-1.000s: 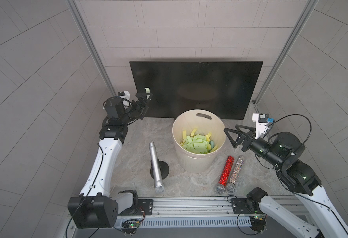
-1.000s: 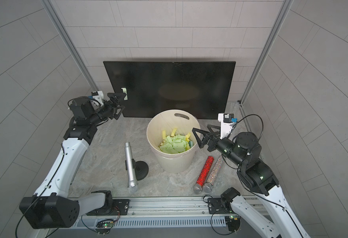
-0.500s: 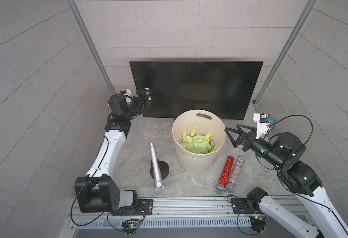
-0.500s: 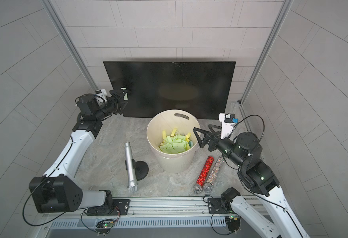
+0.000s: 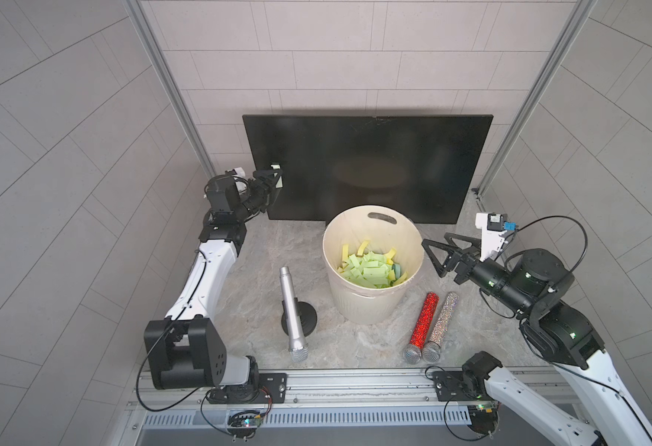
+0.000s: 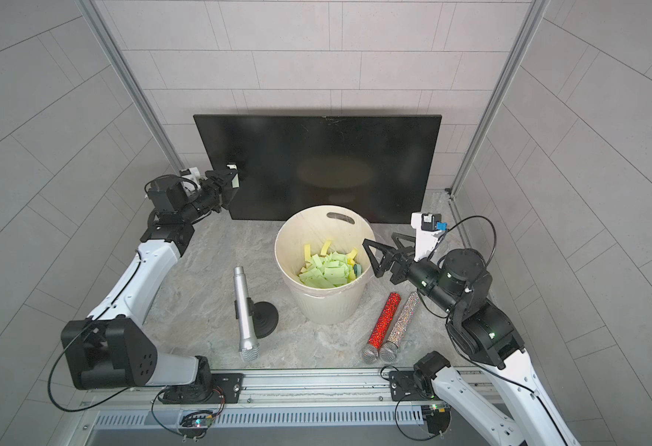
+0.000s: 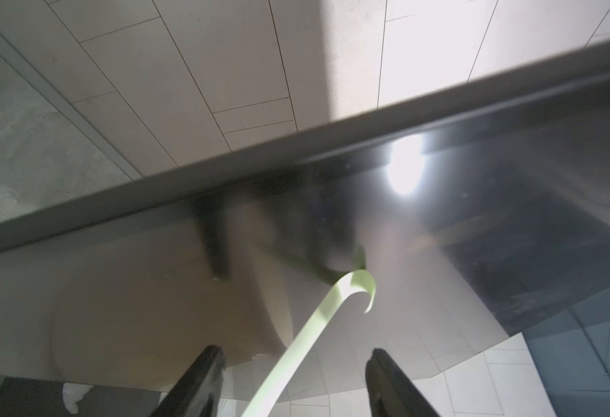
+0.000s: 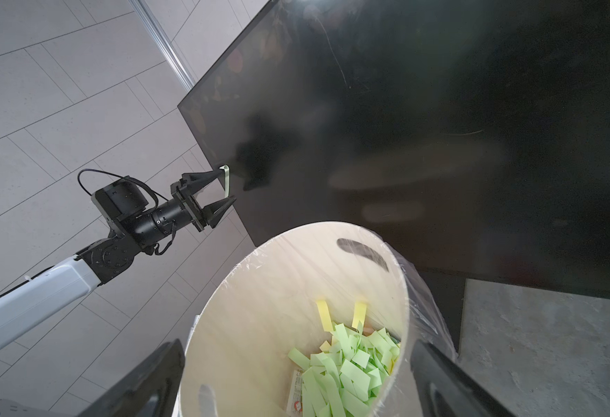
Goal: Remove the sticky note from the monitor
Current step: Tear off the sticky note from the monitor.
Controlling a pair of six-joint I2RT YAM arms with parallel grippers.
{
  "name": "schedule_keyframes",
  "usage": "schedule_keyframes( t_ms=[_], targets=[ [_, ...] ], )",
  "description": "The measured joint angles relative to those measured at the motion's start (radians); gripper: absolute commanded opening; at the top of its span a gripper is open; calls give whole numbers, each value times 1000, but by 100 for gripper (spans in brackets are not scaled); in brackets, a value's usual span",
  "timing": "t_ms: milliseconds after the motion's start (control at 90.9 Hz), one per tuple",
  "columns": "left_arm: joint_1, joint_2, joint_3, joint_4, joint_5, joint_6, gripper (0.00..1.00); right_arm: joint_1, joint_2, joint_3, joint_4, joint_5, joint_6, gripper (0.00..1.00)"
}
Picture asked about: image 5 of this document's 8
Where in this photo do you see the green circuit board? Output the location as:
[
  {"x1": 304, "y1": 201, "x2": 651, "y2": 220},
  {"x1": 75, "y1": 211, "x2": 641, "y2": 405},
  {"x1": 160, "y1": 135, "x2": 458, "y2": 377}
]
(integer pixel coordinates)
[
  {"x1": 468, "y1": 404, "x2": 500, "y2": 437},
  {"x1": 227, "y1": 410, "x2": 266, "y2": 438}
]

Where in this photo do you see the black round microphone base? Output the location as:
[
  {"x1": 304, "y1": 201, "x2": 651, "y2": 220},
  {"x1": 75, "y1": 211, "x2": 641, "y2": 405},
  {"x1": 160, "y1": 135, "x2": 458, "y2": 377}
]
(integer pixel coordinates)
[{"x1": 281, "y1": 300, "x2": 318, "y2": 336}]

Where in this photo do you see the pile of sticky notes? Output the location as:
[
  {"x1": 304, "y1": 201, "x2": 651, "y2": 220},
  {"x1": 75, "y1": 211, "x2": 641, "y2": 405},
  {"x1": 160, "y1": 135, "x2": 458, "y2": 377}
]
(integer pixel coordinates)
[{"x1": 336, "y1": 241, "x2": 410, "y2": 289}]

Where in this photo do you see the right aluminium corner post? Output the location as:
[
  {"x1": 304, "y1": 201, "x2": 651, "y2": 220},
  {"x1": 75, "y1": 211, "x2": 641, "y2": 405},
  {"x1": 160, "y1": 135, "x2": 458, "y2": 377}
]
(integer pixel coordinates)
[{"x1": 473, "y1": 0, "x2": 597, "y2": 201}]

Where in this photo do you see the red glitter microphone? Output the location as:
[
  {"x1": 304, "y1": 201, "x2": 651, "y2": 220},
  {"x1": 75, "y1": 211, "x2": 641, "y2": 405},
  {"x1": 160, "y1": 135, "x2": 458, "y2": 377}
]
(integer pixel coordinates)
[{"x1": 403, "y1": 292, "x2": 439, "y2": 364}]

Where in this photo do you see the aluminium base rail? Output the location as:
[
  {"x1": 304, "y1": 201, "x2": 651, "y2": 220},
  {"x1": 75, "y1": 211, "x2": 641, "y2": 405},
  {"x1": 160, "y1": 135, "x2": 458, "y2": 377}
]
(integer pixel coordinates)
[{"x1": 119, "y1": 366, "x2": 584, "y2": 430}]

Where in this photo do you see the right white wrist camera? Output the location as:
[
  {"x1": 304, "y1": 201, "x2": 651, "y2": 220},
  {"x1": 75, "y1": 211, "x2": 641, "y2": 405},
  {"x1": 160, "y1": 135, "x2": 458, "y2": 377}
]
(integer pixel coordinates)
[{"x1": 475, "y1": 213, "x2": 517, "y2": 262}]

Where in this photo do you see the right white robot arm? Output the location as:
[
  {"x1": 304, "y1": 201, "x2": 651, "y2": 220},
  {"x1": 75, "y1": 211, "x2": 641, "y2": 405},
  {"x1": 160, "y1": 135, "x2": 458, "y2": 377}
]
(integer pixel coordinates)
[{"x1": 322, "y1": 206, "x2": 652, "y2": 445}]

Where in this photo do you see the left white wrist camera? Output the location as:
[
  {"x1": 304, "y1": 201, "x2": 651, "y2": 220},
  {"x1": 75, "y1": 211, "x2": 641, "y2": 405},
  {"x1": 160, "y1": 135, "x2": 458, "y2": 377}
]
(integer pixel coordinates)
[{"x1": 230, "y1": 167, "x2": 248, "y2": 194}]

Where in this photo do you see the cream plastic waste bin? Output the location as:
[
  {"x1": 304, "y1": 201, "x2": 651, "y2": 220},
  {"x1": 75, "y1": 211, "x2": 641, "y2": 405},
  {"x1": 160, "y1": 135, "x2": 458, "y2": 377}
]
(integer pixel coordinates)
[{"x1": 322, "y1": 206, "x2": 425, "y2": 324}]

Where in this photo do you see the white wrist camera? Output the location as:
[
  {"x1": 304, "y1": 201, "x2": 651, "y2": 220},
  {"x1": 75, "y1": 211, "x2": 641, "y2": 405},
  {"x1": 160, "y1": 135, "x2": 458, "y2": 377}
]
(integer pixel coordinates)
[
  {"x1": 475, "y1": 213, "x2": 517, "y2": 262},
  {"x1": 230, "y1": 167, "x2": 248, "y2": 194}
]

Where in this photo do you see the aluminium corner post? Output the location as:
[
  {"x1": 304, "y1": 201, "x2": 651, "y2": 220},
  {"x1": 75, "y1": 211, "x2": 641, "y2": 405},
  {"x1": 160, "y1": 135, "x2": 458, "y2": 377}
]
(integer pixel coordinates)
[
  {"x1": 123, "y1": 0, "x2": 216, "y2": 178},
  {"x1": 473, "y1": 0, "x2": 597, "y2": 201}
]

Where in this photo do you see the right green circuit board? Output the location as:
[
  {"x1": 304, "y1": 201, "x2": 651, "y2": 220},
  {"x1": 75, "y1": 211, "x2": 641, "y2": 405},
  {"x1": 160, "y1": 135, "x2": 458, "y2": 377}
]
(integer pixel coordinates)
[{"x1": 468, "y1": 404, "x2": 500, "y2": 437}]

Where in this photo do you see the left green circuit board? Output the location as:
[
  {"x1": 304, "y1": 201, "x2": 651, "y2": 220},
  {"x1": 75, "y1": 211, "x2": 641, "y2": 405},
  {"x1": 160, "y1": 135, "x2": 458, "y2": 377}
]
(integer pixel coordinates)
[{"x1": 227, "y1": 410, "x2": 266, "y2": 438}]

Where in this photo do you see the black flat monitor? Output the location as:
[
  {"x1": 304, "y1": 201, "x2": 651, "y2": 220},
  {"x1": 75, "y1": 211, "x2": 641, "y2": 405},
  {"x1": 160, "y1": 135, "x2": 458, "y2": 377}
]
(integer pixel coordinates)
[{"x1": 242, "y1": 114, "x2": 493, "y2": 224}]

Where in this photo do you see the silver glitter microphone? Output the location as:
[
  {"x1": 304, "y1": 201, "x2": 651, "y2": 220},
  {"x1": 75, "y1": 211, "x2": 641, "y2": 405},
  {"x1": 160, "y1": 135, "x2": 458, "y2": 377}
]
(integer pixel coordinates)
[{"x1": 422, "y1": 292, "x2": 459, "y2": 364}]

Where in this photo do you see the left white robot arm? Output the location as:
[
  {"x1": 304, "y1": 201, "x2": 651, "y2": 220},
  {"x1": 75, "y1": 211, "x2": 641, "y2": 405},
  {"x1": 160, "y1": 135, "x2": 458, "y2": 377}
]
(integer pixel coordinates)
[{"x1": 143, "y1": 165, "x2": 281, "y2": 403}]

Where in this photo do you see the left aluminium corner post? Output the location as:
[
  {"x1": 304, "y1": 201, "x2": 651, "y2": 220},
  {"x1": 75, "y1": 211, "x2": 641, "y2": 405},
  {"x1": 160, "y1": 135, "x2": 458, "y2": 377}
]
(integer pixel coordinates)
[{"x1": 123, "y1": 0, "x2": 216, "y2": 178}]

